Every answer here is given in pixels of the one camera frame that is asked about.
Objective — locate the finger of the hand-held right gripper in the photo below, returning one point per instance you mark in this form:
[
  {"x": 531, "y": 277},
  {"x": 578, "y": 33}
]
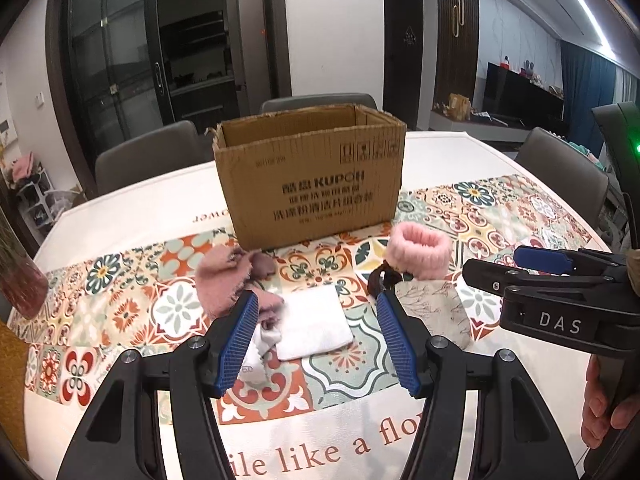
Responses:
[
  {"x": 487, "y": 275},
  {"x": 542, "y": 260}
]

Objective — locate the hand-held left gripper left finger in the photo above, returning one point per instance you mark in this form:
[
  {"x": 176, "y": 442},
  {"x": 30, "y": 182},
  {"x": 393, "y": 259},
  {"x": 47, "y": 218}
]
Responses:
[{"x": 240, "y": 340}]

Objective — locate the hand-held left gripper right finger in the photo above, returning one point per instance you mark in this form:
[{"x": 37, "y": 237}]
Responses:
[{"x": 397, "y": 340}]

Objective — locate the white sock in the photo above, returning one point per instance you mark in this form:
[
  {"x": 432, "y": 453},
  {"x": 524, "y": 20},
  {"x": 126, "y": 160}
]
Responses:
[{"x": 264, "y": 345}]

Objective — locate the beige floral cloth pouch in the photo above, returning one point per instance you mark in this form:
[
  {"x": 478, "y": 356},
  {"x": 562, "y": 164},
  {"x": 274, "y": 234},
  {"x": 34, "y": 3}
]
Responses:
[{"x": 440, "y": 310}]

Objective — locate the pink fluffy wristband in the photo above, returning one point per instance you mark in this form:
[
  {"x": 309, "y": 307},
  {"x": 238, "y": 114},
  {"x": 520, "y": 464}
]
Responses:
[{"x": 425, "y": 255}]

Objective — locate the pink scarf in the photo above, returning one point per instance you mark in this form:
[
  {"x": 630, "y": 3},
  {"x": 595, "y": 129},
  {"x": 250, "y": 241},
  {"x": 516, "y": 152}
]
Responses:
[{"x": 220, "y": 275}]

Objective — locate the white towel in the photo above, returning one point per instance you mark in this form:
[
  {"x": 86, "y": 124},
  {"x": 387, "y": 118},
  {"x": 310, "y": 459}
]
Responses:
[{"x": 312, "y": 322}]

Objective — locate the brown cardboard box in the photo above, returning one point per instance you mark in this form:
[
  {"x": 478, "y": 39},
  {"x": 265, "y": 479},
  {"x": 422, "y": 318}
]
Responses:
[{"x": 310, "y": 185}]

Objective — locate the person's right hand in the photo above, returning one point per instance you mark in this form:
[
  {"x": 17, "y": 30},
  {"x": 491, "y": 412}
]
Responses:
[{"x": 597, "y": 410}]

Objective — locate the grey dining chair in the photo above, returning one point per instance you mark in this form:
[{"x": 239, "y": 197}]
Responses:
[
  {"x": 555, "y": 160},
  {"x": 300, "y": 102},
  {"x": 150, "y": 150}
]

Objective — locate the teal cloth pile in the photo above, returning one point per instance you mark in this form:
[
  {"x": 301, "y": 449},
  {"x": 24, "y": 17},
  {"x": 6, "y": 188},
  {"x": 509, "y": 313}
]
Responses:
[{"x": 590, "y": 155}]

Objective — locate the white television cabinet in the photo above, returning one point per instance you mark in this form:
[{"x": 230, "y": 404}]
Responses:
[{"x": 480, "y": 127}]

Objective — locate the patterned tile-print tablecloth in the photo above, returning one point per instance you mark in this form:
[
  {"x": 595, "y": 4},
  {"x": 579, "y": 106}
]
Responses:
[{"x": 150, "y": 205}]

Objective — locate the yellow paper bag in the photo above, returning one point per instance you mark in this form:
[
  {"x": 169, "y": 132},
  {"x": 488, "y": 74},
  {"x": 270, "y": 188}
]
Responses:
[{"x": 459, "y": 106}]

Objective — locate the blue curtain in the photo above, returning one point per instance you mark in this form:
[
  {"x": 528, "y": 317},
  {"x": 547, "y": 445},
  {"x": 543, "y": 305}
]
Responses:
[{"x": 585, "y": 90}]

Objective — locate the dark slatted wooden cabinet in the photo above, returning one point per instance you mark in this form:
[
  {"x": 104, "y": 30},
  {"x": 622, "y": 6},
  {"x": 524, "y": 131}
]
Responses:
[{"x": 447, "y": 60}]

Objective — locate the pink glass vase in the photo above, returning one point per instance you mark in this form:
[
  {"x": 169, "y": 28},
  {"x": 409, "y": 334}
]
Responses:
[{"x": 22, "y": 285}]

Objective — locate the dark wooden door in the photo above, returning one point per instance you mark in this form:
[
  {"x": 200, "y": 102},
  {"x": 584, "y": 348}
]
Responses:
[{"x": 407, "y": 60}]

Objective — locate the yellow cushion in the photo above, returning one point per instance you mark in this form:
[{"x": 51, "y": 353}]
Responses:
[{"x": 12, "y": 385}]

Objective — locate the white shoe rack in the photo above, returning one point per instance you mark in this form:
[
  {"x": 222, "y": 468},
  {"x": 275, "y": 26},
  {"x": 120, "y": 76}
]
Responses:
[{"x": 37, "y": 205}]

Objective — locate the ceiling light strip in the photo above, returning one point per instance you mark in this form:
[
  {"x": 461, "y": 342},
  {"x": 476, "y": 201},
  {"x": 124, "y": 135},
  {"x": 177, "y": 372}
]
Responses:
[{"x": 580, "y": 0}]

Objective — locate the pink cloth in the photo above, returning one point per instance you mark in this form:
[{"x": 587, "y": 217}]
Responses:
[{"x": 22, "y": 167}]

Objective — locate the dark kitchen cabinet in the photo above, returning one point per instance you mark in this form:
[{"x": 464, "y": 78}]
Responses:
[{"x": 200, "y": 60}]

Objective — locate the grey refrigerator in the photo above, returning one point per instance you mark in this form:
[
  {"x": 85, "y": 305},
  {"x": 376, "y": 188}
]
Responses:
[{"x": 250, "y": 35}]

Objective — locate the glass sliding door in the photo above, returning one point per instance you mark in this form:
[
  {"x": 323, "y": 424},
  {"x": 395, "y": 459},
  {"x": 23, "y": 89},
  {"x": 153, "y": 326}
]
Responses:
[{"x": 115, "y": 60}]

